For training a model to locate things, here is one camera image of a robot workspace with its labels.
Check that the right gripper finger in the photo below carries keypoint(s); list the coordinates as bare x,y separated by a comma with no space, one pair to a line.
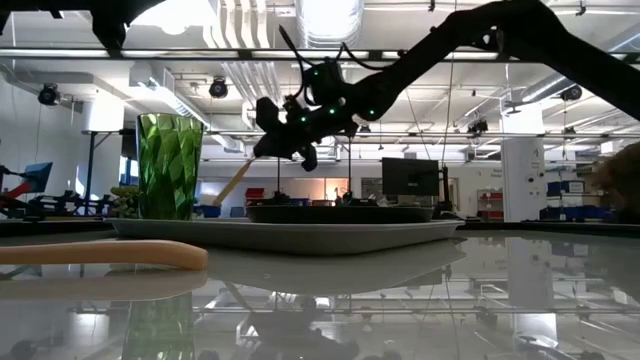
272,140
277,151

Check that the black plate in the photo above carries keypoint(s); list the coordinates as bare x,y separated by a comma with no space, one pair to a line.
340,215

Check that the green faceted plastic cup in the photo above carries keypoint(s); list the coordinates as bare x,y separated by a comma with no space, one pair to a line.
170,165

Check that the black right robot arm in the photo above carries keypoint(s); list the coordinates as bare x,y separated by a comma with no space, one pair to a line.
550,40

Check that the grey serving tray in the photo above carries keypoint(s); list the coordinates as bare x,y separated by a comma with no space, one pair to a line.
280,240

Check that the black ceiling spotlight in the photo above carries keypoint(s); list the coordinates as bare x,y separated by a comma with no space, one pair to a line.
365,131
571,93
477,127
49,94
218,88

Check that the red storage bins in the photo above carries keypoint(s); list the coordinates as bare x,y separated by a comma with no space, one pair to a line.
255,194

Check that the blue storage bins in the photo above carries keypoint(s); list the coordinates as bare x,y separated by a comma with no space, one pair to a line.
210,211
565,189

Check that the black computer monitor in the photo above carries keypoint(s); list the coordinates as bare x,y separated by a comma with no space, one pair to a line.
410,177

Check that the pale beaded succulent plant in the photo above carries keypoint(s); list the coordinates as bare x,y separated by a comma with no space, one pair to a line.
125,200

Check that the shelf with red bins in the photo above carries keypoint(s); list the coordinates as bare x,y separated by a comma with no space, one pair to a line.
491,200

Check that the white pillar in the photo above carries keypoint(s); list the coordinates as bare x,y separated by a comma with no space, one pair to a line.
522,170

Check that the black bench machinery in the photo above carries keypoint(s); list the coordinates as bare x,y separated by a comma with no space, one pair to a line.
60,205

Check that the blue screen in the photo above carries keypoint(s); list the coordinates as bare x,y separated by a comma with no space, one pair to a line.
37,176

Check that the red machine part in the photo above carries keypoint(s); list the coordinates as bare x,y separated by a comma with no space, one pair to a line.
12,191

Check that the person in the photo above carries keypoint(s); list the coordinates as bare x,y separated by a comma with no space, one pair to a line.
620,185

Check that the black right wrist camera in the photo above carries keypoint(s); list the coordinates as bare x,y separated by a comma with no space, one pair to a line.
325,82

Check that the silver ventilation duct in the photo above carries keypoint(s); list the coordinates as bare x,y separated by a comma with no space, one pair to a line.
330,20

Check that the black metal rig frame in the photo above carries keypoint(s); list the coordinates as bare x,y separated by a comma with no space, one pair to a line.
200,51

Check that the black frame with screen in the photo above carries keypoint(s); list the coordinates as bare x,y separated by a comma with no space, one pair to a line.
91,165

